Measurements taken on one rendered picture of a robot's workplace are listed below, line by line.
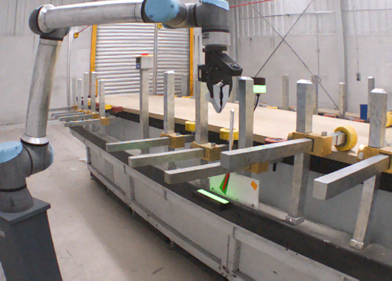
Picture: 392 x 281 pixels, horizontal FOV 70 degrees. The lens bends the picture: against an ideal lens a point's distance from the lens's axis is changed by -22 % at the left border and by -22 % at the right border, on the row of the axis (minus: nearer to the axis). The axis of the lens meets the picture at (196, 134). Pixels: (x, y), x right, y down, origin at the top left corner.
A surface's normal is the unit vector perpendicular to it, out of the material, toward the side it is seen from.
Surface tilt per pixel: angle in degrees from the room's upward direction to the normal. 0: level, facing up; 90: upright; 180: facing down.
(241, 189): 90
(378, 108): 90
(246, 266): 89
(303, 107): 90
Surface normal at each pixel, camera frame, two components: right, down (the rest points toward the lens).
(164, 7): -0.19, 0.17
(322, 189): -0.84, 0.09
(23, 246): 0.92, 0.07
